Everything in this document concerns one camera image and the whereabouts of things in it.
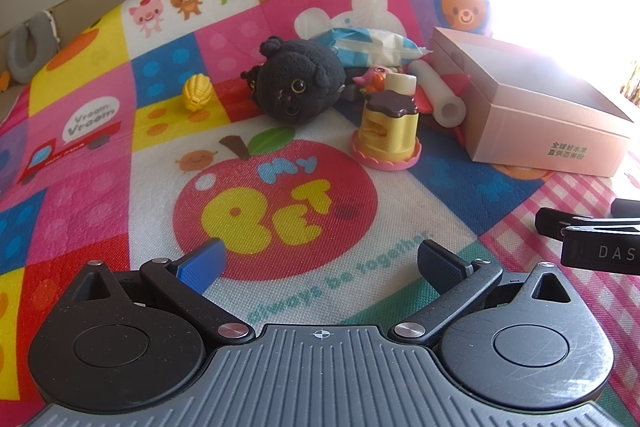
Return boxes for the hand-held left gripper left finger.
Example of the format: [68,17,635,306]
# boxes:
[65,238,253,345]

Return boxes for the blue and white wipes packet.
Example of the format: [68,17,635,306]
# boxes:
[312,27,433,68]

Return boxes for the yellow pudding toy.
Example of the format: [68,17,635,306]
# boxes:
[350,89,422,170]

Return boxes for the pink cardboard box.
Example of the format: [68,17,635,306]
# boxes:
[430,26,635,178]

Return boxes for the white tube with red cap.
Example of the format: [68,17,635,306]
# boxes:
[409,58,467,128]

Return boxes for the pink and white cow toy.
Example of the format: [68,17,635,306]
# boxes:
[352,65,401,92]

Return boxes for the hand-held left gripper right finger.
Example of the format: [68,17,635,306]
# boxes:
[392,239,581,349]

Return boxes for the yellow corn toy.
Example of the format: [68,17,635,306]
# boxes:
[181,74,213,112]

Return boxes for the grey neck pillow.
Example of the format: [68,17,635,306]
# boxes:
[7,9,61,84]

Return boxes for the colourful cartoon printed mat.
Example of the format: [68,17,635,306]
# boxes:
[0,0,640,427]

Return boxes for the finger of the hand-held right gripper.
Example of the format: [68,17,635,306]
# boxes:
[610,198,640,219]
[534,206,640,240]

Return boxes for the black plush cat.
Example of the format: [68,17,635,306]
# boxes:
[240,36,348,124]

